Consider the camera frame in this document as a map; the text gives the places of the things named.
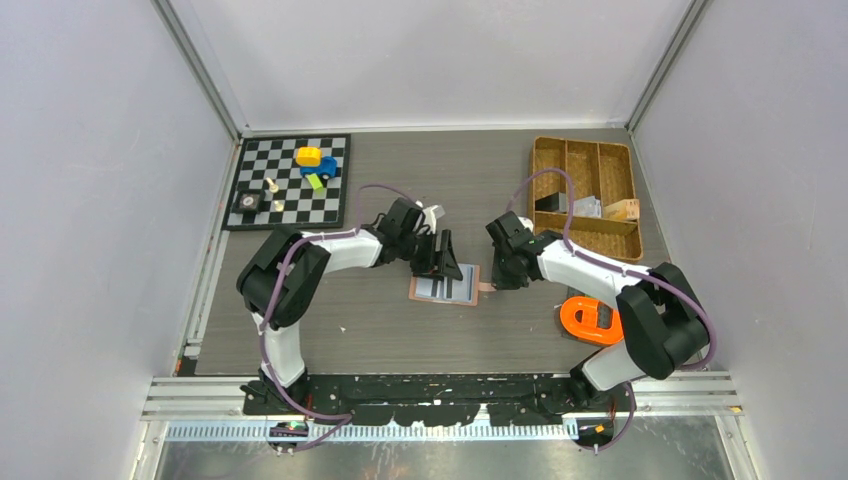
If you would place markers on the grey card with stripe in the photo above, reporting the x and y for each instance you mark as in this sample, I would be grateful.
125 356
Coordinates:
589 207

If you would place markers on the orange horseshoe toy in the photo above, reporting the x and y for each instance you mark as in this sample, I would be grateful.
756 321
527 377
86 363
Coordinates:
591 321

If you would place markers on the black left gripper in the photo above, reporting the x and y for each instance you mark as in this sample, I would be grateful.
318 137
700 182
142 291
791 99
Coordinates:
447 266

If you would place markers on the pink leather card holder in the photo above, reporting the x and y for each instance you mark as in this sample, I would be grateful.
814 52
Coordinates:
465 292

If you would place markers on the tan card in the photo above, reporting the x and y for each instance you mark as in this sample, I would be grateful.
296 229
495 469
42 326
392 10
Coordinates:
623 210

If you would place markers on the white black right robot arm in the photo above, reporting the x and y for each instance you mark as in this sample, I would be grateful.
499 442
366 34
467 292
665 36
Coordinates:
662 321

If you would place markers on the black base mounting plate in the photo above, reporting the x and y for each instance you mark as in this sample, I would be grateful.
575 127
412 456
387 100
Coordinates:
434 400

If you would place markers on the blue toy car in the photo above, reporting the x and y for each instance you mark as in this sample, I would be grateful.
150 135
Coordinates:
325 170

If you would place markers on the white chess pawn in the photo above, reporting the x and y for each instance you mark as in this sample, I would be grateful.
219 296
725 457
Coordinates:
272 186

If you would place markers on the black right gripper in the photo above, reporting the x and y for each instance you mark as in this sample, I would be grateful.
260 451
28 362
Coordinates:
501 281

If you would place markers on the black white chessboard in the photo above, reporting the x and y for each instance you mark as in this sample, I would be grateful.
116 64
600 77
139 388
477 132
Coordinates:
303 208

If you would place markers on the aluminium frame rail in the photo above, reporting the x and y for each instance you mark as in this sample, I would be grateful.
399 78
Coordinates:
211 408

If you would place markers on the green toy block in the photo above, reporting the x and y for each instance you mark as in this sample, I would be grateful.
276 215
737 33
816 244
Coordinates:
316 183

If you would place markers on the woven bamboo organizer tray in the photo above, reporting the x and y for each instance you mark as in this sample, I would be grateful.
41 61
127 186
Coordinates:
602 171

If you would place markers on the yellow toy block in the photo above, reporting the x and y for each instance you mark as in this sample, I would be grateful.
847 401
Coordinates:
308 156

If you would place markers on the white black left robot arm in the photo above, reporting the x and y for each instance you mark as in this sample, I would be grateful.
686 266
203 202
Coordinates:
280 281

